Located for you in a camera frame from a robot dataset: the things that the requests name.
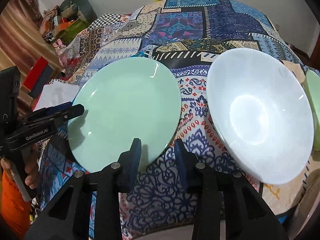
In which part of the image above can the white bowl with black dots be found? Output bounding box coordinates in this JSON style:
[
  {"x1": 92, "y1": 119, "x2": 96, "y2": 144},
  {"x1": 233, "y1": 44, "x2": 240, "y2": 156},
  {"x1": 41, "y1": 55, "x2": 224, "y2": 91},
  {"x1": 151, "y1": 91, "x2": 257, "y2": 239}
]
[{"x1": 206, "y1": 48, "x2": 314, "y2": 185}]

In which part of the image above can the mint green plate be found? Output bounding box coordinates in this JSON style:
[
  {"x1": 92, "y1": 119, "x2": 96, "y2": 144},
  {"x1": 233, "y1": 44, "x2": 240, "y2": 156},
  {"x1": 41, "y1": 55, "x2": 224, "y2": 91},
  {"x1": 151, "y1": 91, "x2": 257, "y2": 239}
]
[{"x1": 68, "y1": 57, "x2": 181, "y2": 172}]

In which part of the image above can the mint green bowl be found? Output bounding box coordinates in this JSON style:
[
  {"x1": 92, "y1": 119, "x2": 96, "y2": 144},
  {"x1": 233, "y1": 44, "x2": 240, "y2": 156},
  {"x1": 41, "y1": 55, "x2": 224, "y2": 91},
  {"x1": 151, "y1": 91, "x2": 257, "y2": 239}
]
[{"x1": 303, "y1": 70, "x2": 320, "y2": 151}]

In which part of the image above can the orange left sleeve forearm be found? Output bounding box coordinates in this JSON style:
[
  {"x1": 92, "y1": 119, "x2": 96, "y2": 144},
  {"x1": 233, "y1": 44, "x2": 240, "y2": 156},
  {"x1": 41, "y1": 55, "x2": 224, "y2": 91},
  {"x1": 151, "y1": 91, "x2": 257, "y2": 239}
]
[{"x1": 1, "y1": 173, "x2": 31, "y2": 239}]

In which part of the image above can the person's left hand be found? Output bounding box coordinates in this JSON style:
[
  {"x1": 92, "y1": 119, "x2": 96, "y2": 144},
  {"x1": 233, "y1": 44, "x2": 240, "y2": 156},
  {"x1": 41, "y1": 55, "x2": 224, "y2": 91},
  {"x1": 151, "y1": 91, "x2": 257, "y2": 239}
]
[{"x1": 1, "y1": 144, "x2": 39, "y2": 189}]

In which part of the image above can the red box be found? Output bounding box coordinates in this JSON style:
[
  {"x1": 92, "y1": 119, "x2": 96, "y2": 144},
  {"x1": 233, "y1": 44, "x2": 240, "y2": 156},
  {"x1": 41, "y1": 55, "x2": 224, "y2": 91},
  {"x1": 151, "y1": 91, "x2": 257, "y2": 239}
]
[{"x1": 21, "y1": 57, "x2": 55, "y2": 99}]

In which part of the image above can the pink brown curtain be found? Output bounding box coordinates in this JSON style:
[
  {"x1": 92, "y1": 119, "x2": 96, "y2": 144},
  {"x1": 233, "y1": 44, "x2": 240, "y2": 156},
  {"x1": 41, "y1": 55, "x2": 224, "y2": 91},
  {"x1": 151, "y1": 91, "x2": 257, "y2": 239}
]
[{"x1": 1, "y1": 0, "x2": 60, "y2": 78}]

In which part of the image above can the pink bunny toy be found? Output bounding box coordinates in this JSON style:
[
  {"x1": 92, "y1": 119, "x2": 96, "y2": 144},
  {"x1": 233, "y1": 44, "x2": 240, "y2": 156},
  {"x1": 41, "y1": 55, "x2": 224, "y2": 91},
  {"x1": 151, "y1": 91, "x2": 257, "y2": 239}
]
[{"x1": 53, "y1": 39, "x2": 67, "y2": 67}]

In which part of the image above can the green cardboard box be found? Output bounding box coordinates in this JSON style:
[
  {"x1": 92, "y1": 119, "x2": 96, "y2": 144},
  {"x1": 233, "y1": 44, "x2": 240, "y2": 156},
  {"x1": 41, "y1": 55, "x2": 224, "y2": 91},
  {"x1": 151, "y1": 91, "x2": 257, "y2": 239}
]
[{"x1": 59, "y1": 19, "x2": 89, "y2": 45}]

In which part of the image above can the grey plush toy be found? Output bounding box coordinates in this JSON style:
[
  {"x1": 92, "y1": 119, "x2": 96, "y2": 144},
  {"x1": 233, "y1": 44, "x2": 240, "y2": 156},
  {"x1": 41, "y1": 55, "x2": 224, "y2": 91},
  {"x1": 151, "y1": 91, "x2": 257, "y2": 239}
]
[{"x1": 59, "y1": 0, "x2": 98, "y2": 24}]

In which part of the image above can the patchwork patterned tablecloth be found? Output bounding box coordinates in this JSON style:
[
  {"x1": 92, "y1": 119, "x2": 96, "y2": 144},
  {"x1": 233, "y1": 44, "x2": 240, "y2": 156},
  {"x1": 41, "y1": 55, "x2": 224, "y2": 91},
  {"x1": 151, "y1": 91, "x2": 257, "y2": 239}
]
[{"x1": 37, "y1": 0, "x2": 320, "y2": 240}]

